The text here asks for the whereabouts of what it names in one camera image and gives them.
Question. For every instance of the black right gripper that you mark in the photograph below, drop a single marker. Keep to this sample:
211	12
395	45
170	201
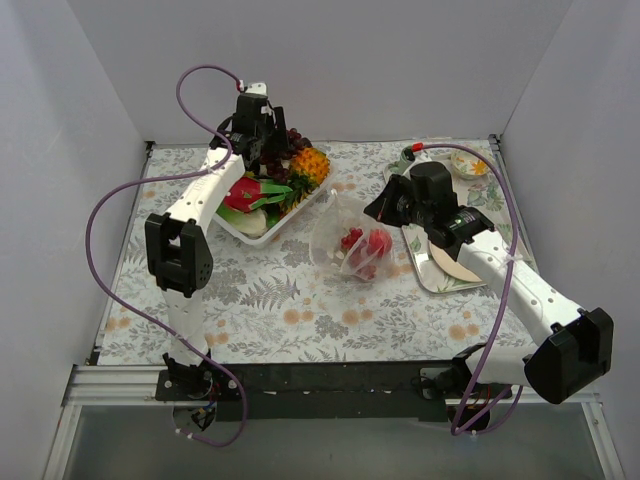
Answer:
388	204

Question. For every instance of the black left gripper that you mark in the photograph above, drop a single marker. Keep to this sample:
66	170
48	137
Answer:
275	132

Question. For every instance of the dark purple grape bunch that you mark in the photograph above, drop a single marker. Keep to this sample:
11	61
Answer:
276	166

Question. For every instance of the red apple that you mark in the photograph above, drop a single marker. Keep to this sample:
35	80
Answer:
378	244

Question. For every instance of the light red grape bunch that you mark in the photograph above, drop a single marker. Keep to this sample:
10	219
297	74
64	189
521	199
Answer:
351	238

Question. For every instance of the clear zip top bag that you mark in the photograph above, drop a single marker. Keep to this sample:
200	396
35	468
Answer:
342	214

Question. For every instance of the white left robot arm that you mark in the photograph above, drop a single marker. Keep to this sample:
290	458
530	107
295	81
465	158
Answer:
178	255

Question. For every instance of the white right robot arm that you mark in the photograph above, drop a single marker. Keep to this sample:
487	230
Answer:
573	345

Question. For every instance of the orange pineapple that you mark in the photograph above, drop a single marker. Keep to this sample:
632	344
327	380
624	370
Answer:
309	168

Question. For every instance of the pink dragon fruit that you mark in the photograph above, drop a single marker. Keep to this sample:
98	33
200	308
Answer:
249	194

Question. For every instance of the floral bowl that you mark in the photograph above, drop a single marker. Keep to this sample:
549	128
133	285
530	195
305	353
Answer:
467	165

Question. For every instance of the pink plate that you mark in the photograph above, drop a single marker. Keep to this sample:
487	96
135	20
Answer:
450	266

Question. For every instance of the floral serving tray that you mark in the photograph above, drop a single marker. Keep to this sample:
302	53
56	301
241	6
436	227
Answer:
486	195

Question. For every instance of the white fruit basket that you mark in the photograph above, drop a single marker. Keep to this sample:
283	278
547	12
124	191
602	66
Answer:
283	207

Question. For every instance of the pale cabbage wedge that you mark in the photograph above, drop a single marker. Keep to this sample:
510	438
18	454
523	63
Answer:
252	224

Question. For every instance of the floral tablecloth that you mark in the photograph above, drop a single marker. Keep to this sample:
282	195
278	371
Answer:
271	304

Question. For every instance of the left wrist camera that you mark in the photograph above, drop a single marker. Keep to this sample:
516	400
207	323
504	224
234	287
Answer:
255	88

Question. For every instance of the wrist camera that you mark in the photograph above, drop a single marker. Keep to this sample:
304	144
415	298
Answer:
255	88
410	156

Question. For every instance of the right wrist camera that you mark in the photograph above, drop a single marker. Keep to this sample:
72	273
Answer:
410	156

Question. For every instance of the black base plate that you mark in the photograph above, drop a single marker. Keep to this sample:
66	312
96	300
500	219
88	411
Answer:
325	390

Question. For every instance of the aluminium frame rail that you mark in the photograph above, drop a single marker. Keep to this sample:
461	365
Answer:
112	386

